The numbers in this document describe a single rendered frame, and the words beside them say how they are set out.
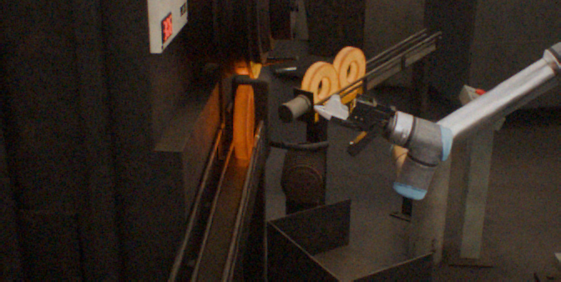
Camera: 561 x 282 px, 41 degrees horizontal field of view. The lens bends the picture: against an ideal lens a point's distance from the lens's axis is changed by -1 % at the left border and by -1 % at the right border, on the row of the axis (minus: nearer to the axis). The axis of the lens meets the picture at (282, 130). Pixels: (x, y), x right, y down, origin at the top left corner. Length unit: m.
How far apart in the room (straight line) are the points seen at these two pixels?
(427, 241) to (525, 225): 0.56
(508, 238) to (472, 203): 0.35
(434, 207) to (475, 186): 0.16
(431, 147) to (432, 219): 0.70
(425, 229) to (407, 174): 0.67
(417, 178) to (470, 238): 0.78
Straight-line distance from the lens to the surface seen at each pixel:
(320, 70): 2.29
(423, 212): 2.68
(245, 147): 1.85
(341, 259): 1.60
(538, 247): 3.01
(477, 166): 2.68
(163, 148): 1.46
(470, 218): 2.76
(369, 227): 3.00
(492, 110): 2.18
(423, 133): 2.02
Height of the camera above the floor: 1.43
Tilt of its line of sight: 21 degrees down
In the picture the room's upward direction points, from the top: straight up
